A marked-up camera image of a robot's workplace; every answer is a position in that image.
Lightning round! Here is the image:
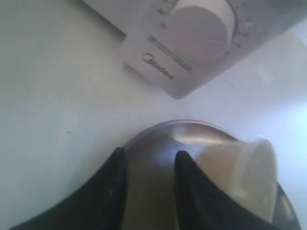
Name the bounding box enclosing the white microwave oven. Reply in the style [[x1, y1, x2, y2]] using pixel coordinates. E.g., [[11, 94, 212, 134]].
[[86, 0, 307, 99]]

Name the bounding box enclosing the round metal tray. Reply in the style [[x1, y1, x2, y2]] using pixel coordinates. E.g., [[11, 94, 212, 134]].
[[122, 120, 301, 230]]

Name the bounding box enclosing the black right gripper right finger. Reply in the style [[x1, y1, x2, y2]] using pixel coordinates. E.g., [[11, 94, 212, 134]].
[[176, 150, 276, 230]]

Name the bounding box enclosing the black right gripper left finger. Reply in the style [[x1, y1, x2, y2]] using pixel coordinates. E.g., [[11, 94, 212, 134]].
[[13, 147, 128, 230]]

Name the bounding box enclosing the lower white knob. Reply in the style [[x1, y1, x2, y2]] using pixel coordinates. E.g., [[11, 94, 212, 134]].
[[165, 0, 236, 63]]

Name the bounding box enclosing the cream ceramic bowl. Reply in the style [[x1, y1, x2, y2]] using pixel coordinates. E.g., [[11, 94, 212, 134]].
[[195, 138, 278, 222]]

